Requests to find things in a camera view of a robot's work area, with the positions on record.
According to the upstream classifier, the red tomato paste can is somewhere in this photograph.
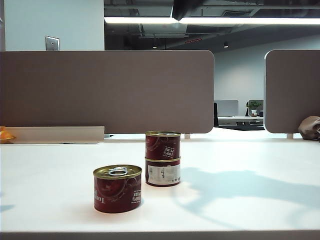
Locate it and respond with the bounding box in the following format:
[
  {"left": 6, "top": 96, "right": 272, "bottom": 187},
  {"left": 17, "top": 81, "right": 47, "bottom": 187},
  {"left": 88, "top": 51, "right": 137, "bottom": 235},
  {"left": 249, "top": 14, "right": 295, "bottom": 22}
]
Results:
[
  {"left": 145, "top": 130, "right": 182, "bottom": 161},
  {"left": 92, "top": 164, "right": 143, "bottom": 214}
]

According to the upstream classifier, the red can with white label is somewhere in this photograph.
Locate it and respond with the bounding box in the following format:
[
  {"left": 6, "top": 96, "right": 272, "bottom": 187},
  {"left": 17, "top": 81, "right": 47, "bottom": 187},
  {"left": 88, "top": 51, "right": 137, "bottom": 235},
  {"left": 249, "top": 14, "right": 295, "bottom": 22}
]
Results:
[{"left": 145, "top": 156, "right": 182, "bottom": 187}]

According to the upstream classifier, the wide brown desk partition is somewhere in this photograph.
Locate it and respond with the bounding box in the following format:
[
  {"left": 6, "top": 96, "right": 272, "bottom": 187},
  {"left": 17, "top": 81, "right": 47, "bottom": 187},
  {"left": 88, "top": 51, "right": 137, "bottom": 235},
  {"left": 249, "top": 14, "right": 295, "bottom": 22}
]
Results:
[{"left": 0, "top": 49, "right": 215, "bottom": 135}]

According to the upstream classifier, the grey background desk partition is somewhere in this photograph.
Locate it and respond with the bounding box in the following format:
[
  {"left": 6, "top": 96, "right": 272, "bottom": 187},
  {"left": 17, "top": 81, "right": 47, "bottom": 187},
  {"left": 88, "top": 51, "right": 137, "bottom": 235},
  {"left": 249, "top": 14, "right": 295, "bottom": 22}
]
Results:
[{"left": 215, "top": 99, "right": 239, "bottom": 118}]

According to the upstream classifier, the white background desk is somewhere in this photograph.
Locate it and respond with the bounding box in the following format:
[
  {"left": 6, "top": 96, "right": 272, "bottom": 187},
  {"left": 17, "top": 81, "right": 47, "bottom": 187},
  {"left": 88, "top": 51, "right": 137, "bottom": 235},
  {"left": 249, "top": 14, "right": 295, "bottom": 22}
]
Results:
[{"left": 217, "top": 115, "right": 265, "bottom": 126}]

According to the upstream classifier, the potted green plant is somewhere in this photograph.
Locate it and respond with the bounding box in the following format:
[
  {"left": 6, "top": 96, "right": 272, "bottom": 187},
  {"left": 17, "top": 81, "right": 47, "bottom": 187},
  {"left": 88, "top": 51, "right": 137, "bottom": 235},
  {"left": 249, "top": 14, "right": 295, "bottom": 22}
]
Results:
[{"left": 246, "top": 100, "right": 262, "bottom": 118}]

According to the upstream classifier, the long ceiling light strip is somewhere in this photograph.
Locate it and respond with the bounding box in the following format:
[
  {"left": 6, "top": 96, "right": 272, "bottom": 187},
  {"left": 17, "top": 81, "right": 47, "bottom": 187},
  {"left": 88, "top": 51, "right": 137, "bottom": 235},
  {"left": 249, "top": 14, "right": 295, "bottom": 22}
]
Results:
[{"left": 103, "top": 16, "right": 320, "bottom": 26}]

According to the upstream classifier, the narrow brown desk partition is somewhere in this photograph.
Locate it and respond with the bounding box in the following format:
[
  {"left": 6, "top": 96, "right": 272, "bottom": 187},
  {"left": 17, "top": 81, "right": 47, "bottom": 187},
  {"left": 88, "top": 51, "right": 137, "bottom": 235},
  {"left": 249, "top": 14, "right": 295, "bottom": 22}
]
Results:
[{"left": 264, "top": 49, "right": 320, "bottom": 134}]

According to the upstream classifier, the brown bag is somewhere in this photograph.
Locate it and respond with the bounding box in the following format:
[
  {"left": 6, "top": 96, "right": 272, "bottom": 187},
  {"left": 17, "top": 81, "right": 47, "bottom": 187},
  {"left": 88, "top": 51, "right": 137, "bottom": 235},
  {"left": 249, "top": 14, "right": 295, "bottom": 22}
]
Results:
[{"left": 297, "top": 115, "right": 320, "bottom": 141}]

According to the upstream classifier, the yellow cloth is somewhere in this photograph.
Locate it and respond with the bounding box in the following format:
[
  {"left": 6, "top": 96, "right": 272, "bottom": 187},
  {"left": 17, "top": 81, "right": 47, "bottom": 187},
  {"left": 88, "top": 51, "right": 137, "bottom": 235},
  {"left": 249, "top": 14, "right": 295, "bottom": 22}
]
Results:
[{"left": 0, "top": 126, "right": 17, "bottom": 144}]

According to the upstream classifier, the beige cable tray cover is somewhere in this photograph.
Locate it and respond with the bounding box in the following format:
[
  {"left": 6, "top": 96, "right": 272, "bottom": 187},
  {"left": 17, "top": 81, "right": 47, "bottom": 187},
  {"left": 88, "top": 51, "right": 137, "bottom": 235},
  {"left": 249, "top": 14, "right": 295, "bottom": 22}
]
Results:
[{"left": 4, "top": 126, "right": 105, "bottom": 145}]

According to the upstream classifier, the metal wall plate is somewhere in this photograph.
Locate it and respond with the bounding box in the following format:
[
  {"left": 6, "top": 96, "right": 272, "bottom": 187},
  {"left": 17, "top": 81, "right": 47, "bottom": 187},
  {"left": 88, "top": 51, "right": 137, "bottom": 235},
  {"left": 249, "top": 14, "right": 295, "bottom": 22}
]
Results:
[{"left": 45, "top": 36, "right": 61, "bottom": 51}]

